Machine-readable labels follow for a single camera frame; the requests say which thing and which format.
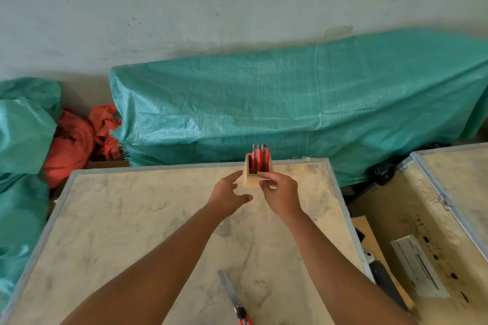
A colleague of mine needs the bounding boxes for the person's left hand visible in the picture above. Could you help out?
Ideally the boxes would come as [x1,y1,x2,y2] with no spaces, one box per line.
[205,170,254,219]

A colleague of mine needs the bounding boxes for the person's right hand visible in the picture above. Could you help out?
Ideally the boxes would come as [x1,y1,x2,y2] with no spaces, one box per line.
[257,171,304,220]

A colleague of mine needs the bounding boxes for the small wooden box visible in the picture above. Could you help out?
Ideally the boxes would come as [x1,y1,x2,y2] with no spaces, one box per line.
[243,152,273,189]

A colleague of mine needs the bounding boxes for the person's left forearm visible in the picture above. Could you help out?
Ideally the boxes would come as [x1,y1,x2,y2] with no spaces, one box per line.
[59,203,226,325]

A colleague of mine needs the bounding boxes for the person's right forearm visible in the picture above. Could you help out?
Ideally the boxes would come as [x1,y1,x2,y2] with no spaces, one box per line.
[283,209,419,325]

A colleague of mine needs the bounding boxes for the large green tarp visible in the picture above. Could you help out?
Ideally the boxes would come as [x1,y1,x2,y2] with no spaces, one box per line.
[108,27,488,188]

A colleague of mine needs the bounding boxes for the brown cardboard piece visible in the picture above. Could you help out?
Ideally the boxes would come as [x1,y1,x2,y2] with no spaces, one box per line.
[350,215,416,312]

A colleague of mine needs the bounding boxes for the black plastic bag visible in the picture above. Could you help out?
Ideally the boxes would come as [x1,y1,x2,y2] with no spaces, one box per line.
[367,157,402,187]

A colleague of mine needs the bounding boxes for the plywood table with metal edge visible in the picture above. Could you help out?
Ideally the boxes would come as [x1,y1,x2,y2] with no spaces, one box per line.
[0,157,377,325]

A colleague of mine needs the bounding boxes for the black flat object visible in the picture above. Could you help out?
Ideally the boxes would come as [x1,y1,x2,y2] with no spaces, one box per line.
[369,259,411,312]

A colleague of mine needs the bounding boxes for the white paper label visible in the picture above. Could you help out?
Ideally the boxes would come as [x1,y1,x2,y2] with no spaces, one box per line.
[390,234,451,299]

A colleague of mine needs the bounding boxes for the orange cloth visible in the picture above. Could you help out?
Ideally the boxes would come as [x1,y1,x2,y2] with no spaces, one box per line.
[42,104,124,189]

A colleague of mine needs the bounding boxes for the plywood crate with metal edge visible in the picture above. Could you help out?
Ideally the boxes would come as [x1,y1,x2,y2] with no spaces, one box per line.
[348,142,488,325]

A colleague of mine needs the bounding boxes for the crumpled green tarp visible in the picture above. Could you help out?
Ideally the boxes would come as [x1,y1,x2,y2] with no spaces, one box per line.
[0,77,63,311]

